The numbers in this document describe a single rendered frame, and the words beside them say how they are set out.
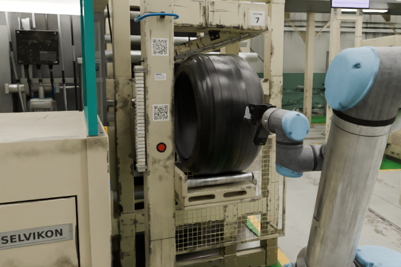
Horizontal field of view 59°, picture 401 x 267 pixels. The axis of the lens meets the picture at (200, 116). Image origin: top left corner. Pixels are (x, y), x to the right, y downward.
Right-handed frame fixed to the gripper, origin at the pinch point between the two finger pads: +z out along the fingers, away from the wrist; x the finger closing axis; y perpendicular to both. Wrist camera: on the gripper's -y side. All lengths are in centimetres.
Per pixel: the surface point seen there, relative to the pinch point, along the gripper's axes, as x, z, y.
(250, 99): -2.9, 2.5, 7.5
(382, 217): -208, 118, -122
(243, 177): -5.9, 14.6, -30.4
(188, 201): 22.1, 12.3, -38.1
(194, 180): 18.4, 15.0, -29.5
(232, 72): 2.6, 9.6, 19.1
